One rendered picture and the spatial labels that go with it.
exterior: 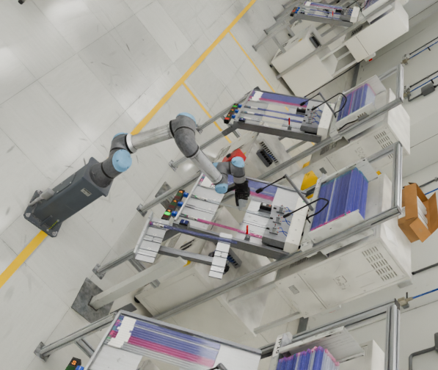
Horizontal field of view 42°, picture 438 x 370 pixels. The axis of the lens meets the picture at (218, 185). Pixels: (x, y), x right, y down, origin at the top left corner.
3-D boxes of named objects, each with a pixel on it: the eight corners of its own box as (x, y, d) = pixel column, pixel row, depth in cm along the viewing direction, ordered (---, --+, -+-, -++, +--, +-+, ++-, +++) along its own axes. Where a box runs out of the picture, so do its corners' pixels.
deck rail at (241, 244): (172, 230, 341) (172, 222, 338) (172, 228, 343) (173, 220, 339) (287, 262, 330) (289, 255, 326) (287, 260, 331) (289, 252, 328)
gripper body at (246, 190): (247, 201, 350) (246, 184, 344) (234, 200, 352) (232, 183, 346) (250, 194, 356) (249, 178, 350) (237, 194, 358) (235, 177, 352)
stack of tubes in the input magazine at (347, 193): (309, 230, 318) (351, 211, 304) (320, 184, 360) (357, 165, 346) (322, 247, 321) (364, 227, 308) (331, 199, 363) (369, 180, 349)
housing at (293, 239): (280, 260, 333) (285, 241, 325) (293, 213, 373) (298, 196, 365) (293, 263, 331) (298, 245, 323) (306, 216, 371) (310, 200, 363)
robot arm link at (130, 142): (104, 152, 326) (189, 125, 309) (108, 133, 336) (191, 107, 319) (115, 165, 334) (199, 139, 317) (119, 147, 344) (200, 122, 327)
